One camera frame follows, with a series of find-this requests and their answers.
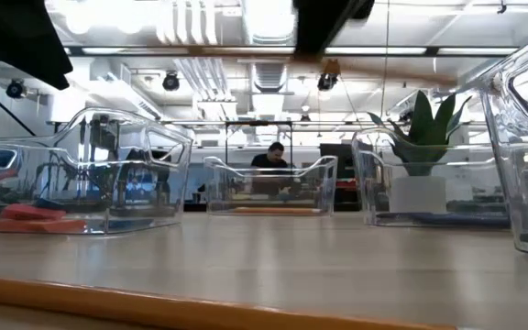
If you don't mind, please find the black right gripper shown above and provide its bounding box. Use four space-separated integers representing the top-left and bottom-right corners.
292 0 376 55

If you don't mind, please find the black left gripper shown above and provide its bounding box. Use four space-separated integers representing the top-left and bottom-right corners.
0 0 74 91

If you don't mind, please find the pink eraser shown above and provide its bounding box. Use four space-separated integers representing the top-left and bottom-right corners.
0 218 89 235
0 203 68 222

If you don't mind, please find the black ceiling spotlight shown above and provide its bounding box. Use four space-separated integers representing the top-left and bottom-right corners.
317 58 342 92
5 77 27 100
161 71 182 92

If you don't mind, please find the black ceiling beam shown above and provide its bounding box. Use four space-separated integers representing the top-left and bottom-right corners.
63 44 521 58

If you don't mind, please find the person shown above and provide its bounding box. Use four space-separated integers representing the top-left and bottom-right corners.
248 140 292 197

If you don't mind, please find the snake plant in white pot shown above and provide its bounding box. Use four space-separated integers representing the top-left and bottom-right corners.
366 89 475 215

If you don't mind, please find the small clear plastic bin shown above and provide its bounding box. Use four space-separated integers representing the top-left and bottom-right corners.
202 154 339 217

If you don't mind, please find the blue crayon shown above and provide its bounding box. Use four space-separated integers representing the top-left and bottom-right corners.
412 213 512 229

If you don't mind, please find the thin black cable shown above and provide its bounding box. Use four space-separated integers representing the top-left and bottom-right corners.
0 74 36 138

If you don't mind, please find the silver ventilation duct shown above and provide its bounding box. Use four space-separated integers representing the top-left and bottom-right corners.
239 0 298 94

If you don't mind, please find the distant black frame rig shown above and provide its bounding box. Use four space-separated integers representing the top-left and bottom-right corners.
224 119 296 169

